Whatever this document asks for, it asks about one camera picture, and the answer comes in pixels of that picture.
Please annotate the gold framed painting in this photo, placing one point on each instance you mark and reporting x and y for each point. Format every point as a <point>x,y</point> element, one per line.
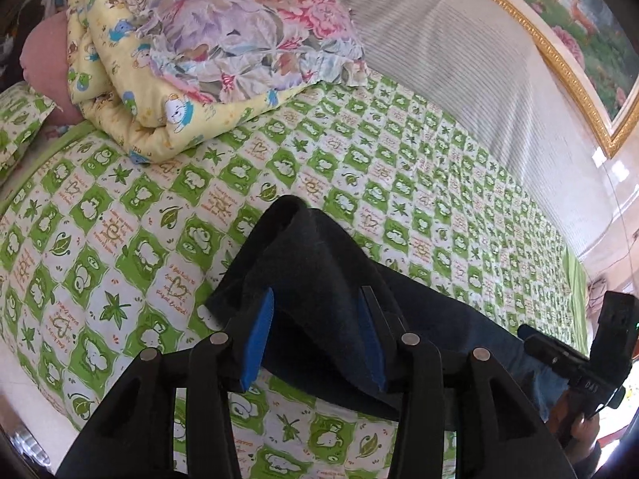
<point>574,15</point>

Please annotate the person's right hand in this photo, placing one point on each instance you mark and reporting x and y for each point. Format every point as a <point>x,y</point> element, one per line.
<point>581,434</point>

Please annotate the yellow cartoon quilt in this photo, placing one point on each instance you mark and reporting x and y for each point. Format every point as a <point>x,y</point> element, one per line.
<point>145,124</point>

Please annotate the pink pillow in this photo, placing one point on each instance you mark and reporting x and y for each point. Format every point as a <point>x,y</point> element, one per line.
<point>47,70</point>

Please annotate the black pants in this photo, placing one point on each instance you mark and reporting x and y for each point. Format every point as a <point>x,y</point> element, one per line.
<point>319,284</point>

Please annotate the green printed bed sheet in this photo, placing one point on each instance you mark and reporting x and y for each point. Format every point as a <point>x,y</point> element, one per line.
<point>150,239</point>

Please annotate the green printed pillow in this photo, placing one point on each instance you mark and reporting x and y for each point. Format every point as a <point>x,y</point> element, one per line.
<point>17,124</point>

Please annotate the floral pillow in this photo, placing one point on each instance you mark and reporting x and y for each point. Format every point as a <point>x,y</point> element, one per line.
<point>229,35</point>

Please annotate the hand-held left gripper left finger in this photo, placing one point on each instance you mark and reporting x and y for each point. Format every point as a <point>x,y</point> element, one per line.
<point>258,342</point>

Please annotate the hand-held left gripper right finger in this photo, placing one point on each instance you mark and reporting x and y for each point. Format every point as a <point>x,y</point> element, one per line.
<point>373,347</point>

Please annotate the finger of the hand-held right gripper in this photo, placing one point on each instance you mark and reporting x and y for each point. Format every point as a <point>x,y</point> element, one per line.
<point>549,349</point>

